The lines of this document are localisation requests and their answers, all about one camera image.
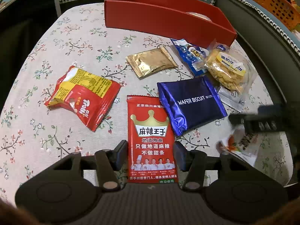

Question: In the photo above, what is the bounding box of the gold foil snack packet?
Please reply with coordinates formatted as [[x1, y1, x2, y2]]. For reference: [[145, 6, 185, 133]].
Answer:
[[126, 46, 178, 78]]

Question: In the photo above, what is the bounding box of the red spicy strip packet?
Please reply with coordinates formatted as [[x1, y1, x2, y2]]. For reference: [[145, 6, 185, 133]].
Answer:
[[127, 95, 178, 184]]

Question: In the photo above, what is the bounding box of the orange plastic basket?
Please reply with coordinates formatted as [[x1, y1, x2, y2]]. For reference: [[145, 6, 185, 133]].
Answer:
[[253, 0, 299, 31]]

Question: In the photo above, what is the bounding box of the clear egg waffle packet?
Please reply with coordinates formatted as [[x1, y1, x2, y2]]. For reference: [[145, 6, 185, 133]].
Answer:
[[197, 40, 257, 94]]

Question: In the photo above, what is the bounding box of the blue coconut snack packet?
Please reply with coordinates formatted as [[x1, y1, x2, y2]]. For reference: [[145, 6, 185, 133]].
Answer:
[[170, 39, 209, 76]]

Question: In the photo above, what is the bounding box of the dark green sofa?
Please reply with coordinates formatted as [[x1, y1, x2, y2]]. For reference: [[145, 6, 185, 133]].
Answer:
[[215, 0, 299, 103]]

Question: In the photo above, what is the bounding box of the silver white snack packet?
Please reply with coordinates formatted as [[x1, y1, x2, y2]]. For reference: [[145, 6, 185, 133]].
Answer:
[[218, 86, 245, 112]]

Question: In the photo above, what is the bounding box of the white red snack packet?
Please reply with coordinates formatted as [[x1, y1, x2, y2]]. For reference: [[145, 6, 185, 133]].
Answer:
[[216, 125, 262, 167]]

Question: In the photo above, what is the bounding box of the blue wafer biscuit packet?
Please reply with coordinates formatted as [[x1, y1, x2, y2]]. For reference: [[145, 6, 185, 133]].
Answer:
[[157, 75, 227, 136]]

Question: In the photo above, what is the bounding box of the red rectangular box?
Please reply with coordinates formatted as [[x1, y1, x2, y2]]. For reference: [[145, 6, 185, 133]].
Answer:
[[104, 0, 237, 48]]

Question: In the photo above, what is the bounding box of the floral tablecloth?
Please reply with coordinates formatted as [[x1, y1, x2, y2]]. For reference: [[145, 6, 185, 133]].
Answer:
[[1, 3, 293, 203]]

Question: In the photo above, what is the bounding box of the red yellow Trolli packet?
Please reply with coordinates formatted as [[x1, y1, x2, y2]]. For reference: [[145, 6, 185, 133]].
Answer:
[[44, 66, 121, 132]]

